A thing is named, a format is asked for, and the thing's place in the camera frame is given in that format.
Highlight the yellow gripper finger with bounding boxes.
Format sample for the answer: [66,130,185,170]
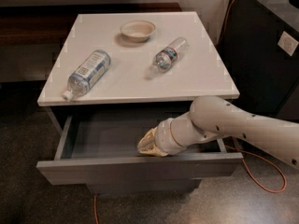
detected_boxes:
[137,128,156,148]
[137,145,167,157]

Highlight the grey top drawer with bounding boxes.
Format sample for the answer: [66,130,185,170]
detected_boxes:
[36,115,242,187]

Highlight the blue label plastic bottle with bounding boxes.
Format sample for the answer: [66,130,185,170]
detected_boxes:
[62,49,111,102]

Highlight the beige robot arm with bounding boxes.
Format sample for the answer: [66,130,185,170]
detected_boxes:
[137,96,299,169]

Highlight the grey drawer cabinet white top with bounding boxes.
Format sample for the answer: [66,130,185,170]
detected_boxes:
[37,12,239,194]

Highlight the small clear plastic bottle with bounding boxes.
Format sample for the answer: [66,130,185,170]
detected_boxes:
[150,37,189,76]

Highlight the white paper bowl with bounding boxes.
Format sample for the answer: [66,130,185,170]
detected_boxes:
[120,21,156,43]

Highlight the black cabinet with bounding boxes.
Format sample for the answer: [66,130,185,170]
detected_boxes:
[218,0,299,120]

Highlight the dark wooden bench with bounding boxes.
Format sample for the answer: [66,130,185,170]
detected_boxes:
[0,2,182,46]

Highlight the white wall outlet plate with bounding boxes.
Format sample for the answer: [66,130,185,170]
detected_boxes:
[278,32,299,56]

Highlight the orange extension cable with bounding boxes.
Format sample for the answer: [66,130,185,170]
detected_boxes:
[93,0,299,224]

